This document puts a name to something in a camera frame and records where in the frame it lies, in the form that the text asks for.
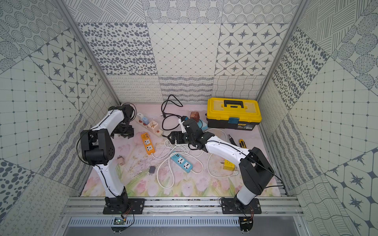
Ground teal power strip base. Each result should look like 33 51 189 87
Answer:
197 120 208 131

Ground blue power strip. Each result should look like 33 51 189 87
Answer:
170 153 193 173

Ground pink dual USB charger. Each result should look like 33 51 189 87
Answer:
117 156 125 166

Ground orange power strip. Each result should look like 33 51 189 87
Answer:
141 132 155 155

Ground yellow plug adapter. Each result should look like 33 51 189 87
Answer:
223 160 235 171

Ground dark grey plug adapter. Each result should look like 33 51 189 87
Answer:
149 166 156 175

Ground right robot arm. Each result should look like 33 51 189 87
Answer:
171 116 275 207

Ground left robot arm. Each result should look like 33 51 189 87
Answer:
77 103 137 199

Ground pink deer cube socket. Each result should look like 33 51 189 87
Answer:
147 121 160 133

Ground white USB charger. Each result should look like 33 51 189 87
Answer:
137 113 144 122

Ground light blue USB charger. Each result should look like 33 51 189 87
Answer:
142 117 150 125

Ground cream power strip red sockets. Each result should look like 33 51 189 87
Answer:
136 113 163 137

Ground yellow black toolbox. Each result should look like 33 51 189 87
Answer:
206 97 262 130

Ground black red screwdriver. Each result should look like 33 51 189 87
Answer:
228 135 236 146

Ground yellow utility knife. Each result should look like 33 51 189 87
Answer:
239 139 247 148

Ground black power cable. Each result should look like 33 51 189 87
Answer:
160 94 190 132

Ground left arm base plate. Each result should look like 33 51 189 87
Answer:
102 197 146 215

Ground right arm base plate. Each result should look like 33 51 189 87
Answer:
219 197 262 215

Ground aluminium rail frame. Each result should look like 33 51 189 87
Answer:
61 197 304 217

